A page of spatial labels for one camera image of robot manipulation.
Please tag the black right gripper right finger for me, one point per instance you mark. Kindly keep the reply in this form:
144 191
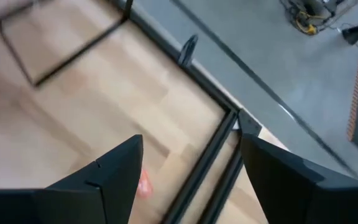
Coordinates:
278 186

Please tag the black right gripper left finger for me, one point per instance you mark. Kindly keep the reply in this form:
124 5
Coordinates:
117 180

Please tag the small red medicine bottle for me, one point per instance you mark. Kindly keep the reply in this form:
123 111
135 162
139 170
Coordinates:
144 183

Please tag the black table clamp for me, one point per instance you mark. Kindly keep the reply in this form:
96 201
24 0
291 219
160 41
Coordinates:
188 49

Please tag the black aluminium table frame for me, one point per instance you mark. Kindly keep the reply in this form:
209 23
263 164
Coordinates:
197 174

